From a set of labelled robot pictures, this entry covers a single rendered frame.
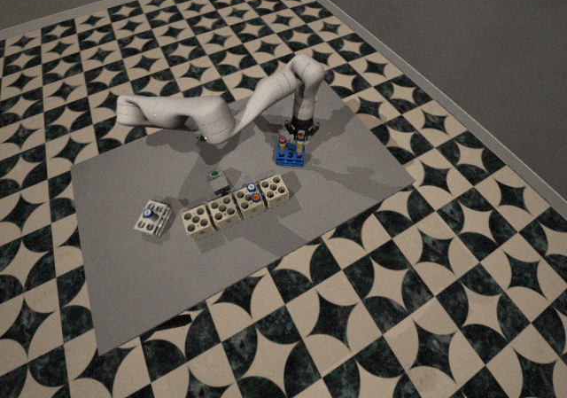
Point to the blue sample tube rack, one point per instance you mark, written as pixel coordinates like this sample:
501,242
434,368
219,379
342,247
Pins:
290,158

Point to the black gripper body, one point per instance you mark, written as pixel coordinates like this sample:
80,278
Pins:
295,122

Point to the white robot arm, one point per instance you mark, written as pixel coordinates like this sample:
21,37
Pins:
211,114

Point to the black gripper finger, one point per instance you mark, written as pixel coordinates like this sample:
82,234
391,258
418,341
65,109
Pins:
311,131
291,130

